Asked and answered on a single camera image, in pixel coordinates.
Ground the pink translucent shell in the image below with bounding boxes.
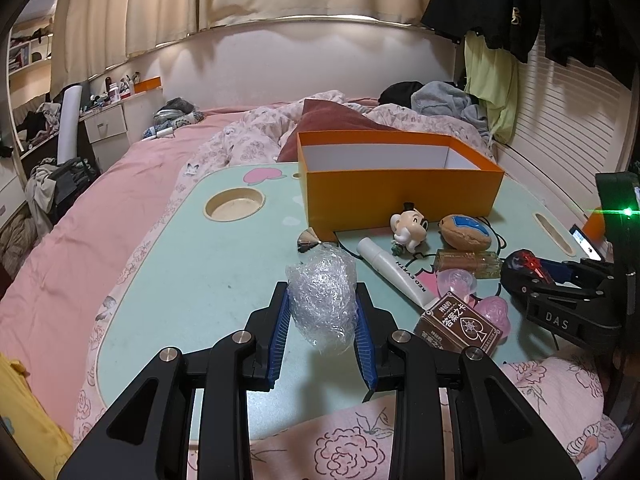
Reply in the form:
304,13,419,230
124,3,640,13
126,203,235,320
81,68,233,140
436,269,477,299
474,296,511,342

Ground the white cosmetic tube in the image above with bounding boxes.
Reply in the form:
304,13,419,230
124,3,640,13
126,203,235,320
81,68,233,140
357,237,435,311

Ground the orange bottle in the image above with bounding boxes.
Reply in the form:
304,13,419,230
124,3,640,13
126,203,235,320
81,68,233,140
582,207,605,243

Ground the brown plush pouch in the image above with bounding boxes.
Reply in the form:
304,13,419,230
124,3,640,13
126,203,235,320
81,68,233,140
438,214,491,252

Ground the clothes pile on bed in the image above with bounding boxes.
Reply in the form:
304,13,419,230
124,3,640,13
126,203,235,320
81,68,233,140
143,98,205,139

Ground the grey hoodie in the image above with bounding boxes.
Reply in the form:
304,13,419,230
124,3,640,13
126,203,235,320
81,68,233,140
411,81,490,140

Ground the white cartoon figurine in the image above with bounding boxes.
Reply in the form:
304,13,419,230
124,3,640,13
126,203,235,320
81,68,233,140
390,203,428,256

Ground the small folding fan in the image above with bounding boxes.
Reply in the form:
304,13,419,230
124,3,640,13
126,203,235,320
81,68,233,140
296,228,321,254

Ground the bubble wrap ball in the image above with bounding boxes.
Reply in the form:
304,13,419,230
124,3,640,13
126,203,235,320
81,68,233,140
285,244,357,356

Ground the orange cardboard box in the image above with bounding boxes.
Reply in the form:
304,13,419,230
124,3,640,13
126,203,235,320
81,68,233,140
297,130,504,242

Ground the floral pink duvet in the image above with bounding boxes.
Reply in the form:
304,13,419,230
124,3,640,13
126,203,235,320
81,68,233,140
172,90,494,198

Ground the mint green lap table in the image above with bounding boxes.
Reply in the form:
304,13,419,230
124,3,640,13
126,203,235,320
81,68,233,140
96,162,584,439

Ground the brown card box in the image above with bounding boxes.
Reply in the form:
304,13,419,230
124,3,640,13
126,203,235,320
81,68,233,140
413,292,502,356

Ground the black garment pile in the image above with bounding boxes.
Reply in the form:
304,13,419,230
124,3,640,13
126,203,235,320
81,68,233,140
378,81,423,108

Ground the white drawer cabinet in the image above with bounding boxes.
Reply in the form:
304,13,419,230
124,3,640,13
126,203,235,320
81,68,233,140
81,98,157,174

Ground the dark red pillow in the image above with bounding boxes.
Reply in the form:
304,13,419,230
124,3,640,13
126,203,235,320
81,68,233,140
277,99,394,162

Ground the lime green garment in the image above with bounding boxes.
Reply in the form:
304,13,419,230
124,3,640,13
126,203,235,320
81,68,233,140
464,32,518,144

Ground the smartphone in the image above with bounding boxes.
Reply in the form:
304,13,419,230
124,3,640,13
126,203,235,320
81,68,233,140
570,224,604,261

